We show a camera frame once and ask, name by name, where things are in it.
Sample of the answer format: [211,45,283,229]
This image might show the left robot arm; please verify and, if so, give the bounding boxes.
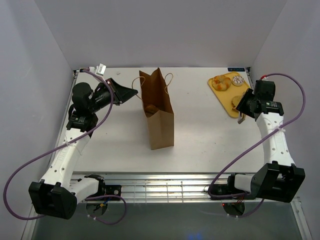
[28,78,138,220]

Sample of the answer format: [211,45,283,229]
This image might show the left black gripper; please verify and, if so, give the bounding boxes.
[89,78,139,114]

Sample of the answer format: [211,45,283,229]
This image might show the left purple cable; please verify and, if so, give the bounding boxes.
[2,67,127,225]

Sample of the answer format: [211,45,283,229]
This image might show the yellow tray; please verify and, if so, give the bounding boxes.
[207,77,250,118]

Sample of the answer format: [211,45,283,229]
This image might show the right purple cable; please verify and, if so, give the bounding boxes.
[199,72,306,218]

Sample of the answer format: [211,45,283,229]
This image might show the right corner label sticker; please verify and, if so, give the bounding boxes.
[227,67,246,72]

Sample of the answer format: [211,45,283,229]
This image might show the white frosted donut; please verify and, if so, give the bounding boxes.
[231,75,245,87]

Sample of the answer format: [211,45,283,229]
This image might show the metal tongs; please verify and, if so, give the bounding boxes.
[237,112,246,124]

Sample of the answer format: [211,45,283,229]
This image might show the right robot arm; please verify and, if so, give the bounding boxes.
[225,80,306,203]

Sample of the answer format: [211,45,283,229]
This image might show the twisted golden bread roll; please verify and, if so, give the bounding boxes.
[211,75,232,91]

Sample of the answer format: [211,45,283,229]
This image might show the purple cable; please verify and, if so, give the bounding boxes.
[2,67,127,225]
[199,72,306,218]

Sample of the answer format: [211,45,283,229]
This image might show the herb bread slice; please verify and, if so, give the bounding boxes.
[231,95,242,111]

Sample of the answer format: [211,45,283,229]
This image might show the brown paper bag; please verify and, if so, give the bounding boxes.
[135,68,175,150]

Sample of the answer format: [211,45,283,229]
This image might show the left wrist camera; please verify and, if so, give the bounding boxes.
[95,63,107,76]

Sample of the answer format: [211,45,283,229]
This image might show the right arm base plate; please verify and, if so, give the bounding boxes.
[207,184,255,200]

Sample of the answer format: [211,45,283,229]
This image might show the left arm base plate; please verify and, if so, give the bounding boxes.
[102,184,122,201]

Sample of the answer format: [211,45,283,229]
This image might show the small brown round bun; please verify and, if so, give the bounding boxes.
[145,104,159,115]

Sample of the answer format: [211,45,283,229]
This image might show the aluminium frame rail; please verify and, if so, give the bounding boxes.
[70,173,230,205]

